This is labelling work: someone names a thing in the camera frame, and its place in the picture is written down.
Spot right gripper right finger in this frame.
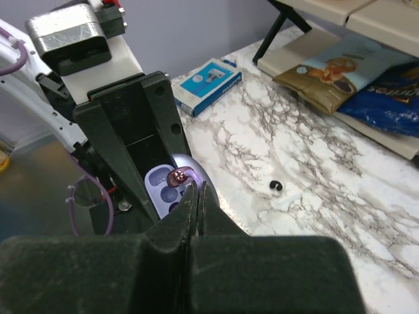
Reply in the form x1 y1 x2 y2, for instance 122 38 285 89
186 185 365 313

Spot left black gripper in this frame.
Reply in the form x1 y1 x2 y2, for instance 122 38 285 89
73 73 192 222

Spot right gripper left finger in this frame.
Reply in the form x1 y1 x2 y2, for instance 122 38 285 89
1 185 198 313

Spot blue-purple earbud charging case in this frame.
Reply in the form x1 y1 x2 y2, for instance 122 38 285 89
144 154 215 219

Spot purple earbud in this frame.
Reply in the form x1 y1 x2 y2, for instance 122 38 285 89
166 166 202 190

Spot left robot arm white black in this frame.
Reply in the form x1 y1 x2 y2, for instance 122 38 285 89
1 14 191 233

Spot blue razor package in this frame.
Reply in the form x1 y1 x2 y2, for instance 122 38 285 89
172 58 242 117

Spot black earbud upper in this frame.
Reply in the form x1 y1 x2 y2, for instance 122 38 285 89
269 180 283 192

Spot brown chips bag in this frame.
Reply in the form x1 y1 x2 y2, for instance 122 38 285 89
273 35 414 116

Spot blue doritos bag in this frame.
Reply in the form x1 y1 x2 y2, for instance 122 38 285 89
337 60 418 138

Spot beige black shelf rack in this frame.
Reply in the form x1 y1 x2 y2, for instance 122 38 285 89
251 0 419 161

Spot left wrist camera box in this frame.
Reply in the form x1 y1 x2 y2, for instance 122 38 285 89
26 3 111 77

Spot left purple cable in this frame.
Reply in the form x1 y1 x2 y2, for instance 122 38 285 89
0 26 115 238

